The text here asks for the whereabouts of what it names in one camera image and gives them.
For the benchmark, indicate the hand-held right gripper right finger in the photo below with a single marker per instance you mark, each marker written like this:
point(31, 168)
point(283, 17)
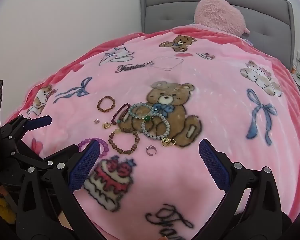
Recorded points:
point(213, 166)

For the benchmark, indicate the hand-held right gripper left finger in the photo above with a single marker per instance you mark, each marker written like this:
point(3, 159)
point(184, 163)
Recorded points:
point(86, 166)

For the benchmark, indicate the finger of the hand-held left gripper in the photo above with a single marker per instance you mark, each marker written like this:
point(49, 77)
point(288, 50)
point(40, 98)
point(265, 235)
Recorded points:
point(40, 162)
point(41, 121)

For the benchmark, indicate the tiny stud earring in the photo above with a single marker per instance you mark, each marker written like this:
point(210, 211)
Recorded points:
point(97, 121)

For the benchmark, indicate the clear plastic container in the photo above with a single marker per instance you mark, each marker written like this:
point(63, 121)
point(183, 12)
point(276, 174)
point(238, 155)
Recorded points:
point(165, 63)

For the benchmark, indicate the person's left forearm yellow sleeve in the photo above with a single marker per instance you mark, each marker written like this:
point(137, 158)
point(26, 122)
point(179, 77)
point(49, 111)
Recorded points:
point(1, 206)

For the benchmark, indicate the pink printed blanket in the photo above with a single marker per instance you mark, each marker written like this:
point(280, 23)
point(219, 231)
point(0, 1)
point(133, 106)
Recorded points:
point(215, 120)

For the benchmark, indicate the pink fluffy plush pillow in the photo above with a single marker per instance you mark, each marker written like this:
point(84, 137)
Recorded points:
point(217, 12)

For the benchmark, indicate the grey padded bed headboard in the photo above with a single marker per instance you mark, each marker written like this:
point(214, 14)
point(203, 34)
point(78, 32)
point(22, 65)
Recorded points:
point(170, 5)

